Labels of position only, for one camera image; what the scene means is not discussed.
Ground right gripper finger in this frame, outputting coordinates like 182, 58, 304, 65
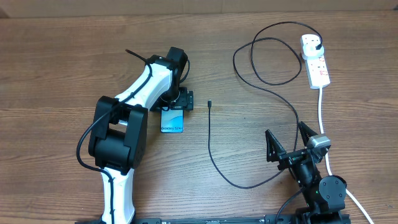
298, 121, 318, 146
265, 129, 286, 162

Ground Samsung Galaxy smartphone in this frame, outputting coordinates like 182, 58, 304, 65
160, 110, 183, 133

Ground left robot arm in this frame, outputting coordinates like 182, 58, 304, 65
84, 47, 194, 223

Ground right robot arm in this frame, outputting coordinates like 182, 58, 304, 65
265, 122, 351, 224

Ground white charger plug adapter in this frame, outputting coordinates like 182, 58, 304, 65
302, 44, 325, 60

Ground white power strip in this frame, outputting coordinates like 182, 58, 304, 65
300, 34, 330, 89

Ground white power strip cord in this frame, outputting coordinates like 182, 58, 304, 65
317, 87, 375, 224

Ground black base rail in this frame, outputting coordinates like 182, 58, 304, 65
74, 213, 351, 224

